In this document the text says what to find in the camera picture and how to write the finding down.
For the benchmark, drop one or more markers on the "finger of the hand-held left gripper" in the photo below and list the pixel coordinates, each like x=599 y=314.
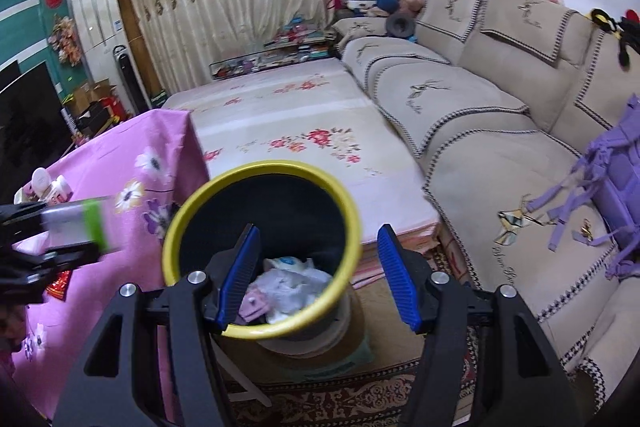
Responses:
x=50 y=259
x=22 y=214

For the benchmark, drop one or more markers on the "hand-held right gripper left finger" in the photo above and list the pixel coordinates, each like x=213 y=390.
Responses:
x=240 y=277

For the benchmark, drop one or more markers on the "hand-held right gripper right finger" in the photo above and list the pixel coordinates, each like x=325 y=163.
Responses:
x=395 y=277

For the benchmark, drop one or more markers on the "white bottle with pink label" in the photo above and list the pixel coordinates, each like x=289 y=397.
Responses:
x=59 y=192

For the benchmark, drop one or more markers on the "clear container with green lid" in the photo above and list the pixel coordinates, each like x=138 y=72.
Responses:
x=75 y=224

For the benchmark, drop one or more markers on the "white plastic bag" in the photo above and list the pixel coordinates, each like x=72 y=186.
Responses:
x=295 y=294

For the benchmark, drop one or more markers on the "black bin with yellow rim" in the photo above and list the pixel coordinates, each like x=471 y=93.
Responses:
x=300 y=207

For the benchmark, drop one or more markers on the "red flat box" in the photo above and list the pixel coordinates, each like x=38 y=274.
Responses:
x=60 y=286

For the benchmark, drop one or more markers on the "white round bucket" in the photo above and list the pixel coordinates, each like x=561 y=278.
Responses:
x=300 y=347

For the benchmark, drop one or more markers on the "large black television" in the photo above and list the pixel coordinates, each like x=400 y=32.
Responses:
x=30 y=122

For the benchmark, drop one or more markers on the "green plastic stool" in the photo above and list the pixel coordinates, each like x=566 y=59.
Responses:
x=350 y=359

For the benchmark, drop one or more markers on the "pink floral tablecloth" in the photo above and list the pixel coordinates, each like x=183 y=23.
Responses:
x=125 y=147

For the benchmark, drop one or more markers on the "open cardboard box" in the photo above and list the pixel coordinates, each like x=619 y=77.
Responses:
x=85 y=97

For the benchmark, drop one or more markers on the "beige sofa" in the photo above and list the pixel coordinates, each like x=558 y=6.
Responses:
x=475 y=147

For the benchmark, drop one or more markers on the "black tower fan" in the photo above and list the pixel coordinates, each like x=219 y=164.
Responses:
x=125 y=77

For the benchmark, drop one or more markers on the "black box with white label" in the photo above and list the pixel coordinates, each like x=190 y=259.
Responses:
x=157 y=99

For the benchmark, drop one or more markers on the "white floral bed sheet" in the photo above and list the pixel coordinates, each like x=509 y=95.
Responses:
x=300 y=107

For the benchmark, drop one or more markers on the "tall brown board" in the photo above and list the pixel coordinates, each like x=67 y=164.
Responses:
x=137 y=42

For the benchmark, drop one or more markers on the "low glass table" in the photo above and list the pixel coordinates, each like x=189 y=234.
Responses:
x=235 y=68

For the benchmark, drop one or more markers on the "white standing air conditioner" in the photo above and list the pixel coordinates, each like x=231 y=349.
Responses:
x=97 y=17

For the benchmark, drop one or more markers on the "pile of books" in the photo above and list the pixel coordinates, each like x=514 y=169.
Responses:
x=300 y=47

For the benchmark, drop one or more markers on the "purple backpack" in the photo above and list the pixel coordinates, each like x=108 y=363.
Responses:
x=615 y=167

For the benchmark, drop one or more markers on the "grey round cushion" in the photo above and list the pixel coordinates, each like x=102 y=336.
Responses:
x=400 y=26

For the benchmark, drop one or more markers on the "black yellow plush toy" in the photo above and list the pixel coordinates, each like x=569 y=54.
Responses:
x=615 y=27

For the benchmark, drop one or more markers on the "flower wall hanging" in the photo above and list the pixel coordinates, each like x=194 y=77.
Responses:
x=65 y=41

